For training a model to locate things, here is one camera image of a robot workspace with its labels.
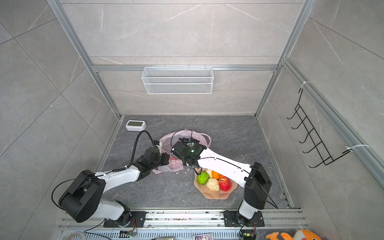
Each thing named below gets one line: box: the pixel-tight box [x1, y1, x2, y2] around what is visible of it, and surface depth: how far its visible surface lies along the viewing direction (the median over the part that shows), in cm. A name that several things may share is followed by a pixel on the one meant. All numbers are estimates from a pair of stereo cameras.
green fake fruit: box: [197, 171, 210, 186], surface depth 81 cm
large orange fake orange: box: [211, 170, 225, 180], surface depth 81 cm
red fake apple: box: [218, 176, 232, 192], surface depth 80 cm
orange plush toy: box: [265, 229, 329, 240], surface depth 66 cm
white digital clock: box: [125, 120, 147, 132], surface depth 110 cm
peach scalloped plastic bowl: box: [193, 167, 238, 200], surface depth 80 cm
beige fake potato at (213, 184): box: [206, 177, 220, 192], surface depth 81 cm
